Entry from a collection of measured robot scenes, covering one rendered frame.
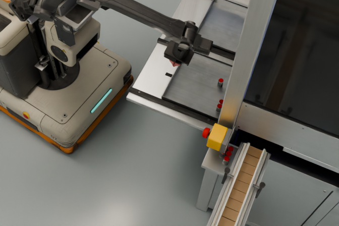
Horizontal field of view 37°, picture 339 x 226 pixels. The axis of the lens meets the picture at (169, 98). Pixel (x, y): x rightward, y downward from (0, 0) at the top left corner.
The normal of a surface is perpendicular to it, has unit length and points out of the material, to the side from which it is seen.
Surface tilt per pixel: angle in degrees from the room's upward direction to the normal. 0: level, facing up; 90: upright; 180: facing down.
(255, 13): 90
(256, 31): 90
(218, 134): 0
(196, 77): 0
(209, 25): 0
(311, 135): 90
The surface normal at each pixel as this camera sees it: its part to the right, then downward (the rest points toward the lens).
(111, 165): 0.04, -0.51
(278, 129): -0.40, 0.78
